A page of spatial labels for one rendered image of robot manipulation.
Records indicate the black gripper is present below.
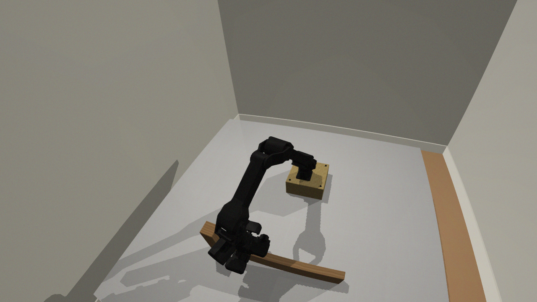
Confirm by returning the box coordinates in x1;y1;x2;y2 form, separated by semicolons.
225;221;262;274

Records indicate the brown wooden post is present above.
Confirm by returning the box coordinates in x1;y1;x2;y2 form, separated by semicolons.
200;221;219;248

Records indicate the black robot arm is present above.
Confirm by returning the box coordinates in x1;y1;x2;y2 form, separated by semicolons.
208;136;317;265

